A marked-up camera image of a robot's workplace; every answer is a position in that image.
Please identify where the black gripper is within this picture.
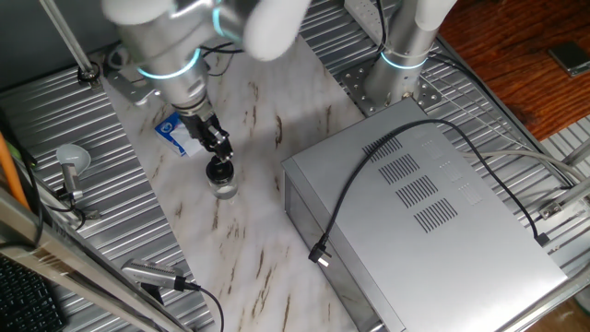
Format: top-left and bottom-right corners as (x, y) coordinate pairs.
(177, 108), (234, 161)

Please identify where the black jar lid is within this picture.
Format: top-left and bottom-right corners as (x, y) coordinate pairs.
(205, 156), (235, 184)

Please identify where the clear glass jar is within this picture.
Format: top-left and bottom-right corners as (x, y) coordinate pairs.
(206, 172), (240, 200)

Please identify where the blue tissue pack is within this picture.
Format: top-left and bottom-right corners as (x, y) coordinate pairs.
(154, 112), (204, 158)

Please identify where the white marble board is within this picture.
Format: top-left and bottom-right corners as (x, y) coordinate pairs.
(89, 34), (365, 332)

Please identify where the metal pole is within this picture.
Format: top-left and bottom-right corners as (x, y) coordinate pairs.
(39, 0), (101, 89)

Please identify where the white power strip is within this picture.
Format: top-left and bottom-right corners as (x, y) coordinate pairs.
(344, 0), (386, 33)

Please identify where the orange rod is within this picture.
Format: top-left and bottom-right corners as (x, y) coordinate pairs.
(0, 131), (30, 211)

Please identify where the silver metal box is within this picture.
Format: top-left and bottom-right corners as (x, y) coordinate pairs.
(280, 96), (569, 332)

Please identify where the black keyboard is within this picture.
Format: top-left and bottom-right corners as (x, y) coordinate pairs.
(0, 255), (68, 332)

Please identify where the dark flat device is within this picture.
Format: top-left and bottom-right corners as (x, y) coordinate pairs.
(547, 40), (590, 78)

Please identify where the wrist camera with metal bracket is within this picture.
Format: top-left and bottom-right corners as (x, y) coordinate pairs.
(104, 68), (160, 108)

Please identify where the black camera cable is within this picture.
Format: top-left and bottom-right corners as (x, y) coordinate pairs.
(174, 275), (226, 332)

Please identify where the black power cable with plug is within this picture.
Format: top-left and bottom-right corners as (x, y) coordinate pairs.
(307, 118), (550, 268)

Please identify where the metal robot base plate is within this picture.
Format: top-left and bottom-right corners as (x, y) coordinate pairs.
(339, 57), (443, 117)

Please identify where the silver depth camera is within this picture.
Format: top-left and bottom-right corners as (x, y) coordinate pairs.
(120, 258), (185, 292)

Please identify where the aluminium frame bar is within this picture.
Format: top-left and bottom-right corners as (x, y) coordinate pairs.
(0, 186), (193, 332)

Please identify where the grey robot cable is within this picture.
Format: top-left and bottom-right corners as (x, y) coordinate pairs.
(460, 149), (587, 184)

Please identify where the aluminium rail bracket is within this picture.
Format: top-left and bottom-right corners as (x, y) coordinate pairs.
(537, 177), (590, 221)

